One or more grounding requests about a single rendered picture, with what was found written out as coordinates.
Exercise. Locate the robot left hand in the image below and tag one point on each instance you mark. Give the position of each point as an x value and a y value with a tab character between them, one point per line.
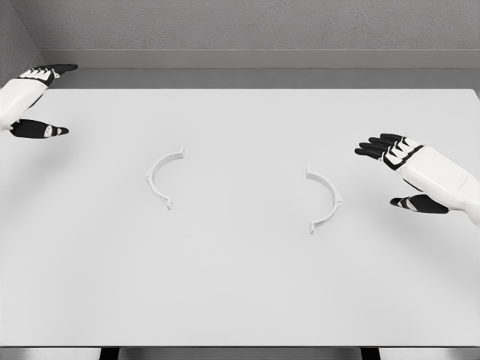
18	95

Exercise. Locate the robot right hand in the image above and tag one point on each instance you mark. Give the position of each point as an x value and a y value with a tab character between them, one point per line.
437	176

